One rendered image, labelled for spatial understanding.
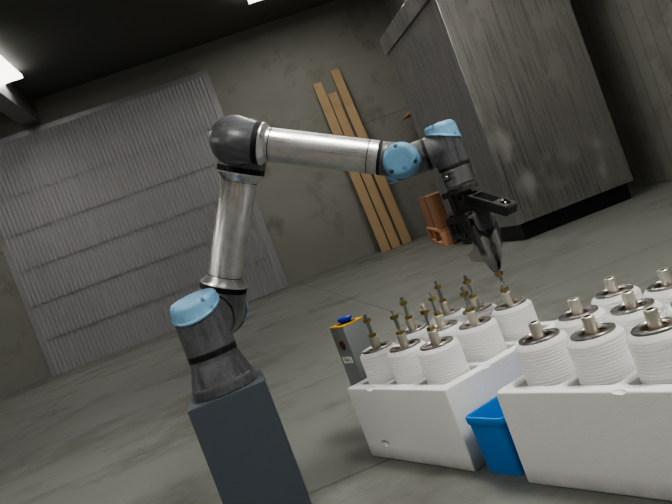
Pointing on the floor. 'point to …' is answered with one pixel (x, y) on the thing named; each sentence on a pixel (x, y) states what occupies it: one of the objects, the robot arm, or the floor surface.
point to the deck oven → (513, 105)
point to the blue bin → (495, 439)
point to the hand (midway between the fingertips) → (497, 265)
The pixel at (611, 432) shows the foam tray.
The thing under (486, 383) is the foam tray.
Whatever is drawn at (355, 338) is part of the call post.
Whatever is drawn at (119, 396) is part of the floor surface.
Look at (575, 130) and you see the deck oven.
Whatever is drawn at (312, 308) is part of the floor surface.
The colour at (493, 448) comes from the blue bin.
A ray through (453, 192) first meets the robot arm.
